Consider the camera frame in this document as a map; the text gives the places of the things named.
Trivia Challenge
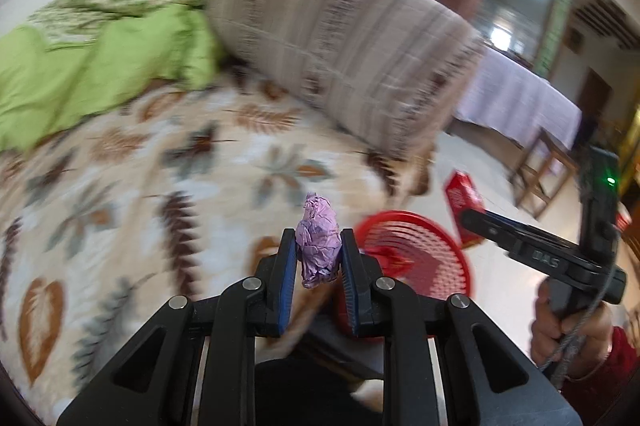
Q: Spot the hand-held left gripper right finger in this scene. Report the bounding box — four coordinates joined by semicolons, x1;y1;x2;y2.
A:
339;229;583;426

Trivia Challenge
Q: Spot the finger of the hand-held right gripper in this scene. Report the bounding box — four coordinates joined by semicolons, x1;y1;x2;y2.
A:
459;208;512;253

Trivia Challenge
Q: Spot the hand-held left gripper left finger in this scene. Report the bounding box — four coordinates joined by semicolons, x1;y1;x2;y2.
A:
57;228;299;426

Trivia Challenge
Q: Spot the red carton box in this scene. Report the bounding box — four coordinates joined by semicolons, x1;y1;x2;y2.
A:
444;170;487;251

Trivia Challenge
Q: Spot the purple paper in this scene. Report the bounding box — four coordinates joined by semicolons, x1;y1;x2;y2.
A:
295;192;343;291

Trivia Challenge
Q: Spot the red plastic basket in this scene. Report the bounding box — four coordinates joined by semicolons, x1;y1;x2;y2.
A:
334;209;474;339

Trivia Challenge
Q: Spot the person's right forearm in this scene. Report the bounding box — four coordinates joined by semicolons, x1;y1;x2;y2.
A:
559;325;640;409

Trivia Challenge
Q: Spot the person's right hand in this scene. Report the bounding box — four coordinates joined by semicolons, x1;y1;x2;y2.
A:
530;279;614;368

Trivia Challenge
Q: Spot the wooden stool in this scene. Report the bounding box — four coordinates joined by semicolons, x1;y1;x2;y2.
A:
511;126;577;221

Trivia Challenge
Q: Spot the wooden door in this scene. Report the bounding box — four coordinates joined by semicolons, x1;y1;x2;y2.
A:
579;68;615;129

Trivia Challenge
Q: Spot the cloth covered table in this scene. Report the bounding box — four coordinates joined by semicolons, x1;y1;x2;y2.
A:
454;48;584;153

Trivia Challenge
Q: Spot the striped floral cushion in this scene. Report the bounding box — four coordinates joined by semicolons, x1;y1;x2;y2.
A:
206;0;487;163

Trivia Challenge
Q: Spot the green quilt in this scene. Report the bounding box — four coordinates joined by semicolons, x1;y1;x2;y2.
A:
0;0;223;153

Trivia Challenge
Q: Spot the grey cord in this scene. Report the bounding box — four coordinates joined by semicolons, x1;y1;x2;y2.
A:
541;299;603;379

